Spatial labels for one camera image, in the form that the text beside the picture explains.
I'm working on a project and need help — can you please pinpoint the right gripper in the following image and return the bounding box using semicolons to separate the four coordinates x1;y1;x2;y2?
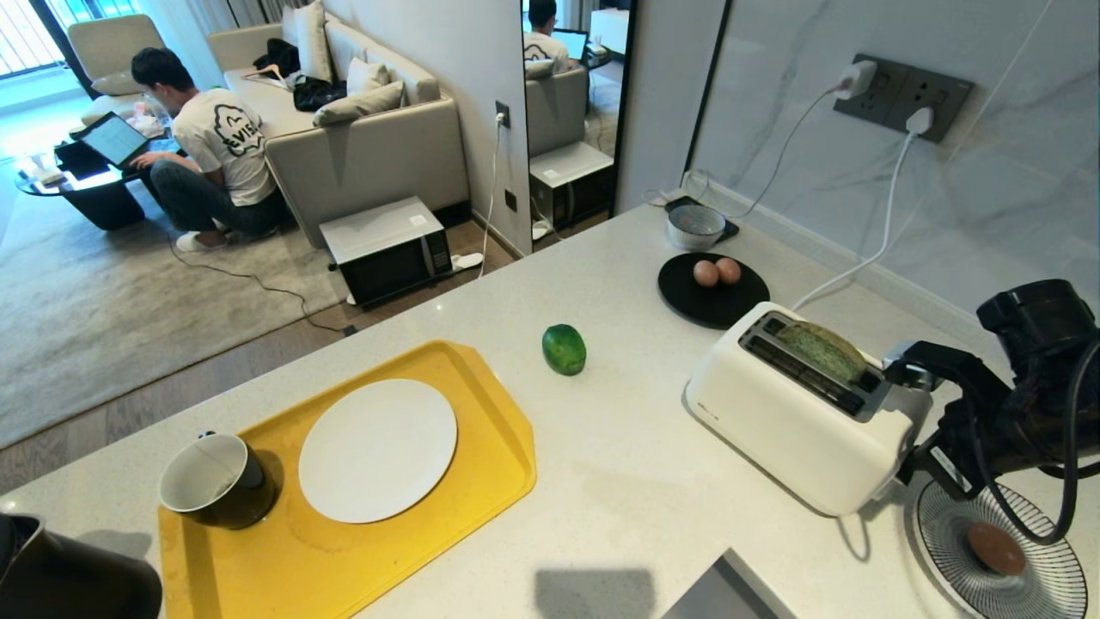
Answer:
896;397;1015;501

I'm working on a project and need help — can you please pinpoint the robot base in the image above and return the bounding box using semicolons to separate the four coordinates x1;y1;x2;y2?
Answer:
660;549;800;619

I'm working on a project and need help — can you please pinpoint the round brown bread piece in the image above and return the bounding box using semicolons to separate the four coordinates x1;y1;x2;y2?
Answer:
968;522;1028;577

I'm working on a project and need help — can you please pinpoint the green-flecked bread slice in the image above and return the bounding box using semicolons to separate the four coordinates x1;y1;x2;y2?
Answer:
776;322;869;385

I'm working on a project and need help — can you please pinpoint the green lime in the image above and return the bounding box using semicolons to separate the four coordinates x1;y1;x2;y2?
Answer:
541;323;588;377

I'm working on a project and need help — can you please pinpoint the dark green mug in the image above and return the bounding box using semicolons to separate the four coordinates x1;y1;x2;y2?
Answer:
158;430;280;530

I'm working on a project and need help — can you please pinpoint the black kettle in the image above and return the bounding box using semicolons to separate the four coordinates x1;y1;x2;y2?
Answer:
0;512;164;619

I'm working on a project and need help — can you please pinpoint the striped round plate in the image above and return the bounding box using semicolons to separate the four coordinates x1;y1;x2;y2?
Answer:
915;480;1089;619

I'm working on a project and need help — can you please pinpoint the white toaster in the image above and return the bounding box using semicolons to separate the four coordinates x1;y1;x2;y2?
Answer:
684;301;933;518

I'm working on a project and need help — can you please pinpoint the black round plate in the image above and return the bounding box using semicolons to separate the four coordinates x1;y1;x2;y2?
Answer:
657;251;772;330

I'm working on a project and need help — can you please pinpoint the black flat scale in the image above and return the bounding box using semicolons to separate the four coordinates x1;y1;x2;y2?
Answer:
663;196;740;244

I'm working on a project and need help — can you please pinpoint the small patterned bowl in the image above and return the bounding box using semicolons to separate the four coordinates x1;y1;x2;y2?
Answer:
667;204;727;252

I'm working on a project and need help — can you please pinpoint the large white plug adapter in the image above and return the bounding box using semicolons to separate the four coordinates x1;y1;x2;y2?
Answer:
835;59;878;101

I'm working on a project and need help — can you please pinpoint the yellow plastic tray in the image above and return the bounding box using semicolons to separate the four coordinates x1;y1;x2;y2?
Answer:
157;340;538;619

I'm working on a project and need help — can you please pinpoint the black framed mirror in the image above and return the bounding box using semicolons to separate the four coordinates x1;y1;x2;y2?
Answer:
520;0;639;254

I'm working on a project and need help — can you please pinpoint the white round plate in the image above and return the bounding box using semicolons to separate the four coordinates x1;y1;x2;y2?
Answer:
297;378;459;524

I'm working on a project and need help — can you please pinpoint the white and black microwave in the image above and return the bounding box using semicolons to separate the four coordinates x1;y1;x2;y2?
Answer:
319;196;454;309

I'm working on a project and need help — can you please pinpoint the beige sofa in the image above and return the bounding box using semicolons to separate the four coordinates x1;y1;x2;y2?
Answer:
206;0;471;250

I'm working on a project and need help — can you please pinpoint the grey long pillow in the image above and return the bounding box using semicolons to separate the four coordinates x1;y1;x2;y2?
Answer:
312;80;406;128

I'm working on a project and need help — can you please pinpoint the white small pillow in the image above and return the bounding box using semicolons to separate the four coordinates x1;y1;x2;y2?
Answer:
346;57;392;95

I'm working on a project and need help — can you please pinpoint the black bag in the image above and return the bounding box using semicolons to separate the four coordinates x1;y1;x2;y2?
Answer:
292;76;349;113

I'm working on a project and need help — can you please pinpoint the large beige cushion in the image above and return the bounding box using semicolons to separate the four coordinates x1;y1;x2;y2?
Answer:
294;0;333;84

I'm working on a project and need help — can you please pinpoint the person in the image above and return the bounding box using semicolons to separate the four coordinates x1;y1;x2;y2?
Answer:
129;47;289;253

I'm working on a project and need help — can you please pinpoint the grey rug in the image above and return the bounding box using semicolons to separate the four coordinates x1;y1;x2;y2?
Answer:
0;172;353;448

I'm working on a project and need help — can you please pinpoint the black coffee table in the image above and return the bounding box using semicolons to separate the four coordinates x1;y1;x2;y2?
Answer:
15;142;173;231

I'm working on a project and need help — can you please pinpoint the laptop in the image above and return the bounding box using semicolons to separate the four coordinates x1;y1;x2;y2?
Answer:
79;112;151;170

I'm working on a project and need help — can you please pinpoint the beige armchair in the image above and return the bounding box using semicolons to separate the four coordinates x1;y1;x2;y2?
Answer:
67;14;168;126

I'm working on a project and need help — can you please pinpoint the thick white toaster cable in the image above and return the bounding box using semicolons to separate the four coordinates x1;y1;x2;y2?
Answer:
789;131;920;313

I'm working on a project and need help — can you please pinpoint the thin white cable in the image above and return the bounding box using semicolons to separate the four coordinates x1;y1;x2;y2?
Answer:
645;84;843;220

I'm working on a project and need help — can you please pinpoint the grey wall socket panel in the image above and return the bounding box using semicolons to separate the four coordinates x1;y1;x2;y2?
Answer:
833;54;975;144

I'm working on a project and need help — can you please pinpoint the white wall charger cable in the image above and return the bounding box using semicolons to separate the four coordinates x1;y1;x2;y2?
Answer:
477;116;506;276

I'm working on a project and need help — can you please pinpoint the black floor cable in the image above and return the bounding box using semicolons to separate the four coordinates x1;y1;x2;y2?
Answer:
168;232;358;336

